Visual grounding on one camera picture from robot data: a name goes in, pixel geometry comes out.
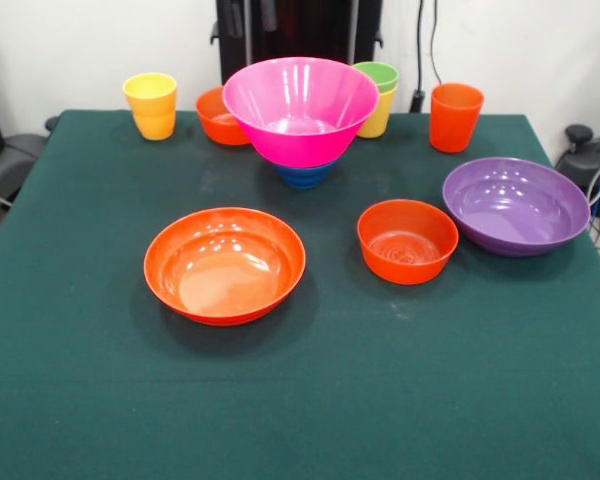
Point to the blue plastic bowl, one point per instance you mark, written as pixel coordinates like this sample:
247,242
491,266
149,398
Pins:
304,177

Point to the large pink plastic bowl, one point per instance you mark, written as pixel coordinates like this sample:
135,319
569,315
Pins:
300,145

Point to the small orange plastic bowl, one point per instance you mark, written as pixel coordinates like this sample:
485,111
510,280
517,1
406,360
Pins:
405,270
217,125

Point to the yellow plastic cup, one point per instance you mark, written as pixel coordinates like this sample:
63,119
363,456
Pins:
380,120
150,87

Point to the green plastic cup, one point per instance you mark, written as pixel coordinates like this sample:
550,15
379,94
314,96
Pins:
382,75

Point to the large orange plastic bowl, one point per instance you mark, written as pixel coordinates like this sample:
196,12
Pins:
220,280

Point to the dark green tablecloth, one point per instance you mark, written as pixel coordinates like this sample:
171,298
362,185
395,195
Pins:
300,390

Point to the light orange plastic cup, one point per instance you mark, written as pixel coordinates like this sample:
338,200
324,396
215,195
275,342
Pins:
154,127

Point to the purple plastic bowl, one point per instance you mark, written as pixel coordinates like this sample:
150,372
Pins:
515,220

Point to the black stand base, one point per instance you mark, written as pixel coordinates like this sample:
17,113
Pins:
577,165
15,160

